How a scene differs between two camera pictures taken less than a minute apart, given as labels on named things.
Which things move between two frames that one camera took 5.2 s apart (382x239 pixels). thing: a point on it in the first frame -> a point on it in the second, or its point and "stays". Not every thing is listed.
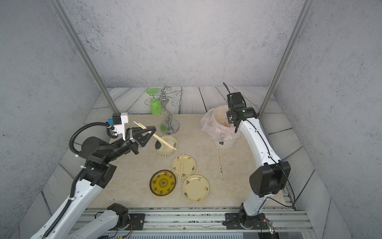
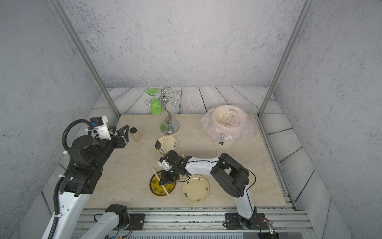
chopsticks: (160, 139) -> (153, 170)
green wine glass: (156, 106) stays
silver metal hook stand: (169, 126) stays
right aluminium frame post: (306, 9) stays
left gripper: (136, 134) -> (123, 140)
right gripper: (229, 114) -> (165, 180)
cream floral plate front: (195, 188) stays
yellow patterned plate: (162, 182) stays
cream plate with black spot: (164, 148) stays
